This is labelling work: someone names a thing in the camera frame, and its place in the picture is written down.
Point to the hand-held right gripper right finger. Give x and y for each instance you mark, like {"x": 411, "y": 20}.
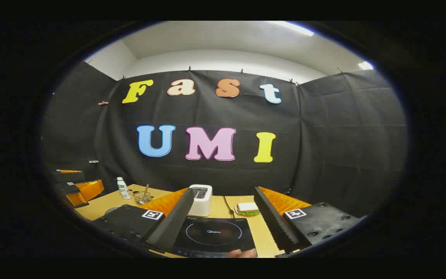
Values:
{"x": 273, "y": 224}

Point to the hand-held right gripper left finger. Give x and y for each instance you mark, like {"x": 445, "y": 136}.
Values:
{"x": 168, "y": 228}

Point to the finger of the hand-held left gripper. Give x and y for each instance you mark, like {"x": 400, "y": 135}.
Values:
{"x": 68, "y": 177}
{"x": 85, "y": 192}

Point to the black induction cooktop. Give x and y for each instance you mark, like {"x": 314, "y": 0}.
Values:
{"x": 215, "y": 232}

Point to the sandwich with lettuce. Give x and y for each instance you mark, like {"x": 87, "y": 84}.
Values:
{"x": 248, "y": 208}

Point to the white bottle green label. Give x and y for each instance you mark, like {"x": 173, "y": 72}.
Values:
{"x": 123, "y": 190}

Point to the white toaster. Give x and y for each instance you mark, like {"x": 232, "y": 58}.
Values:
{"x": 200, "y": 203}

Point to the black backdrop cloth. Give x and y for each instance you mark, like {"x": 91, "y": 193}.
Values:
{"x": 207, "y": 116}

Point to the ceiling light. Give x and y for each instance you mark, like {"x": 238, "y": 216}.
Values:
{"x": 365, "y": 65}

